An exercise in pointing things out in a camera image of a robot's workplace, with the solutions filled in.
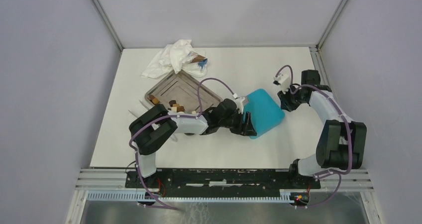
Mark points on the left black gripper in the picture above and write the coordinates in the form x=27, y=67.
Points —
x=246, y=129

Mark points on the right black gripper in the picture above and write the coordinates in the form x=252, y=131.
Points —
x=284, y=101

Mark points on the teal box lid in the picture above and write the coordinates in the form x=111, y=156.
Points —
x=264, y=112

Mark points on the metal serving tongs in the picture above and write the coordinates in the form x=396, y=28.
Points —
x=138, y=108

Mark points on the stainless steel tray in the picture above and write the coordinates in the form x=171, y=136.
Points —
x=181, y=89

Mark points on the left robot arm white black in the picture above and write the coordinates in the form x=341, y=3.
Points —
x=150, y=131

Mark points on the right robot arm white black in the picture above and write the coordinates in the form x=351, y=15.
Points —
x=341, y=145

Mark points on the brown blue wrapper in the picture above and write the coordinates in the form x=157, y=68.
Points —
x=194, y=57

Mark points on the white crumpled cloth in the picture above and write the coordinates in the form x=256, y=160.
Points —
x=173, y=58

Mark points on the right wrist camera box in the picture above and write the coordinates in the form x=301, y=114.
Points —
x=283, y=81

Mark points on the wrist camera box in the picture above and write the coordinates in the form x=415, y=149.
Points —
x=283, y=81
x=240, y=103

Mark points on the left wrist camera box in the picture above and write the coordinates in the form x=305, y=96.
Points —
x=240, y=103

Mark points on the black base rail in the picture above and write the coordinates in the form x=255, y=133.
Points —
x=221, y=183

